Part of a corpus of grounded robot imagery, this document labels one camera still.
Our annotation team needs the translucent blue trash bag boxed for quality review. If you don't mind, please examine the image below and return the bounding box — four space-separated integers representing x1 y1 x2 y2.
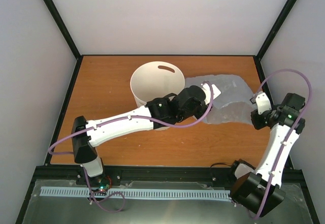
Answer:
185 74 256 125

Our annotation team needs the white plastic trash bin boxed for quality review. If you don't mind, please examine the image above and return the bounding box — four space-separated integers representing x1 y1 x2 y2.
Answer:
130 61 185 107

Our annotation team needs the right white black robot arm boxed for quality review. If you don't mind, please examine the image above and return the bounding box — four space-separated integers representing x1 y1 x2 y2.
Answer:
230 92 305 218

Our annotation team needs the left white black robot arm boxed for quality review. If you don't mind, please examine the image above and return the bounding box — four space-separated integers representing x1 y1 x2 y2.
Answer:
72 83 221 185

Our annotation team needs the green lit circuit board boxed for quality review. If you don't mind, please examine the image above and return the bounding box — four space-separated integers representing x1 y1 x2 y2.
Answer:
98 178 112 192

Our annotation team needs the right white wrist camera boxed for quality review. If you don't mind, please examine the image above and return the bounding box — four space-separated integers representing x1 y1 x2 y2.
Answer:
250 91 272 116

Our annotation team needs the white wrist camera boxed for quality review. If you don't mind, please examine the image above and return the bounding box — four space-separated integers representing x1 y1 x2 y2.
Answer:
250 91 272 116
201 81 221 104

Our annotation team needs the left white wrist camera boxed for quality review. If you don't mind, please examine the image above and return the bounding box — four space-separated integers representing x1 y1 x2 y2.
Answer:
201 81 221 104

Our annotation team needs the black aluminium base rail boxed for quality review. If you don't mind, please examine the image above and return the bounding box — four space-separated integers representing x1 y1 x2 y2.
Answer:
32 165 304 188

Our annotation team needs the grey metal base plate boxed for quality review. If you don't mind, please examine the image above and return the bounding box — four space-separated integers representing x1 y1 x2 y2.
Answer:
21 179 312 224

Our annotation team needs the right black frame post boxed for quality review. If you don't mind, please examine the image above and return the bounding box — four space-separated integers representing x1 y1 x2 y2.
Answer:
256 0 297 62

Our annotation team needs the black frame post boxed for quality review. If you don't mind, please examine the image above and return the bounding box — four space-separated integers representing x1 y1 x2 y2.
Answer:
43 0 81 60
256 0 297 62

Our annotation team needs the light blue slotted cable duct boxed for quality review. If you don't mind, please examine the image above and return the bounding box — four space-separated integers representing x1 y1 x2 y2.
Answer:
39 186 231 202

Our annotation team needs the left black frame post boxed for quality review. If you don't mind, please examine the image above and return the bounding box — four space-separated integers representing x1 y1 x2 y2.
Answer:
43 0 81 60

